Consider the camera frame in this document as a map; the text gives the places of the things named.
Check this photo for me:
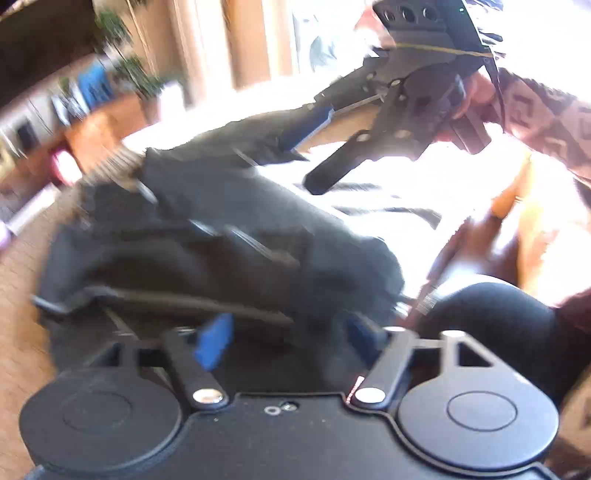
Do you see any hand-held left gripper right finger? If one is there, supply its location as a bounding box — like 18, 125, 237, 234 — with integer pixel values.
346, 316, 506, 409

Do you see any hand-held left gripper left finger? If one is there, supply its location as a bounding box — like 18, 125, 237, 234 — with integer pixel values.
88, 313, 232, 411

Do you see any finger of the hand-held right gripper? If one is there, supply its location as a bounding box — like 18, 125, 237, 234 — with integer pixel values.
279, 69, 389, 151
302, 131, 379, 195

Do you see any black garment with grey stitching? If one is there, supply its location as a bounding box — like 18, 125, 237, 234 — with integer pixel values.
32, 111, 407, 370

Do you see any person's right forearm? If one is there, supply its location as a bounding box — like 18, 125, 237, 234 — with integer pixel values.
496, 67, 591, 183

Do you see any person's right hand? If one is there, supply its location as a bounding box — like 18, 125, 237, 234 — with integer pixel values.
457, 69, 504, 127

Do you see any beige curtain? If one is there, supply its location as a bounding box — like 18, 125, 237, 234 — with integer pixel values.
171, 0, 296, 88

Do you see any person's black clothing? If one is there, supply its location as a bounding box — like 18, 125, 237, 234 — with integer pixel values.
418, 281, 591, 407

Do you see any potted tree in white pot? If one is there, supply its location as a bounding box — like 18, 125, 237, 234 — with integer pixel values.
95, 4, 185, 121

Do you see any beige lace tablecloth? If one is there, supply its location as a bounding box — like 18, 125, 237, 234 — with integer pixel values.
0, 92, 522, 480

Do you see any wooden sideboard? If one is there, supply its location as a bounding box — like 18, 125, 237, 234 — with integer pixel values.
0, 99, 153, 222

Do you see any blue box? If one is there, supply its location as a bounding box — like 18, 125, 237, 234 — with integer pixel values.
76, 62, 114, 109

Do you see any small plant in white pot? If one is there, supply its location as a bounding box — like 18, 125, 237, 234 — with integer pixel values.
51, 76, 84, 125

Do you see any black speaker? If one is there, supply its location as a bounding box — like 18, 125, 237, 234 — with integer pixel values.
16, 120, 38, 148

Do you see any black television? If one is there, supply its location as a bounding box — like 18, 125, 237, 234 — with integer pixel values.
0, 4, 107, 107

